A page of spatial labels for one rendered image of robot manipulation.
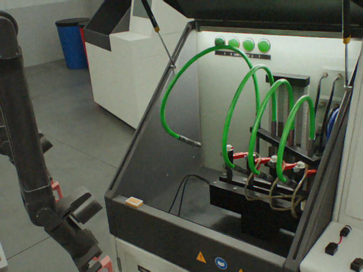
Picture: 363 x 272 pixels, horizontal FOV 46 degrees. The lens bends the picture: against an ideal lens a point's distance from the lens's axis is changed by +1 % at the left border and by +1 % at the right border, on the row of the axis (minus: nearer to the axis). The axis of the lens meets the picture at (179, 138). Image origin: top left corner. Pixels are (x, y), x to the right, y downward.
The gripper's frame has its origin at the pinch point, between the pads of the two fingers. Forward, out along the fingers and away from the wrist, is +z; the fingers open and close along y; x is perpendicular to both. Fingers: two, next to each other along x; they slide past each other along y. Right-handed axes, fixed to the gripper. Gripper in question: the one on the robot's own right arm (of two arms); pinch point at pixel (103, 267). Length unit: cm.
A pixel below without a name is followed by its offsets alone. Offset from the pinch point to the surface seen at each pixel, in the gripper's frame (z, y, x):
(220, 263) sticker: 25.6, -3.3, -23.4
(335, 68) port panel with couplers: 10, 7, -92
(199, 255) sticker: 24.6, 3.3, -20.9
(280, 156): 4, -10, -52
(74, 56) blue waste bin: 147, 615, -119
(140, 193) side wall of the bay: 22, 42, -22
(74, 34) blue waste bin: 117, 609, -140
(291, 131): 17, 7, -68
